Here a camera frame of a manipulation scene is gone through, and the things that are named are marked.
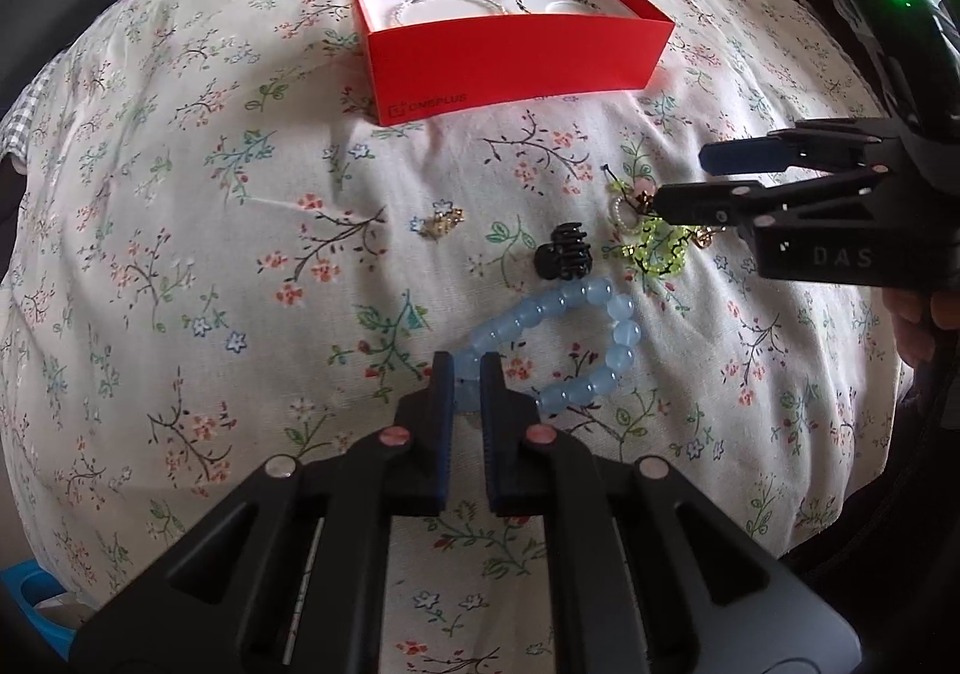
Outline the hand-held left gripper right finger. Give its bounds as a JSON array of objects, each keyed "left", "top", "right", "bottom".
[{"left": 478, "top": 351, "right": 863, "bottom": 674}]

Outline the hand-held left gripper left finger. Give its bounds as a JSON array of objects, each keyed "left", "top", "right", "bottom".
[{"left": 71, "top": 351, "right": 458, "bottom": 674}]

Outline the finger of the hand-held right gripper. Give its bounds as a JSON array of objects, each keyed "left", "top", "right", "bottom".
[
  {"left": 700, "top": 119, "right": 901, "bottom": 176},
  {"left": 654, "top": 165, "right": 890, "bottom": 229}
]

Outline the green bead bracelet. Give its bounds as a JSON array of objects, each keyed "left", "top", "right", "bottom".
[{"left": 606, "top": 171, "right": 713, "bottom": 277}]

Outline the light blue bead bracelet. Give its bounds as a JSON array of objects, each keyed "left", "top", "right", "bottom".
[{"left": 454, "top": 278, "right": 642, "bottom": 416}]

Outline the black hair claw clip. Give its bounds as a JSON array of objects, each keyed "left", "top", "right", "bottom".
[{"left": 534, "top": 221, "right": 590, "bottom": 281}]

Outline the red cardboard box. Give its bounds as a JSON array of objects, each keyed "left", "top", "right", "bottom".
[{"left": 346, "top": 0, "right": 676, "bottom": 127}]

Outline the person's right hand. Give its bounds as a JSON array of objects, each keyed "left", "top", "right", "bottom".
[{"left": 883, "top": 287, "right": 935, "bottom": 371}]

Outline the small gold brooch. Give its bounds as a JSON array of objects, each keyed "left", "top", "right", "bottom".
[{"left": 424, "top": 200, "right": 466, "bottom": 240}]

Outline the floral bedsheet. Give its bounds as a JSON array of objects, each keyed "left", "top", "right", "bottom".
[{"left": 0, "top": 0, "right": 912, "bottom": 674}]

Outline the blue object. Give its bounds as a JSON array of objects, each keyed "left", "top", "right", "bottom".
[{"left": 0, "top": 565, "right": 76, "bottom": 645}]

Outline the grey checked cloth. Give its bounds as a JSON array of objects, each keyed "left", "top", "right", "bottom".
[{"left": 0, "top": 55, "right": 83, "bottom": 157}]

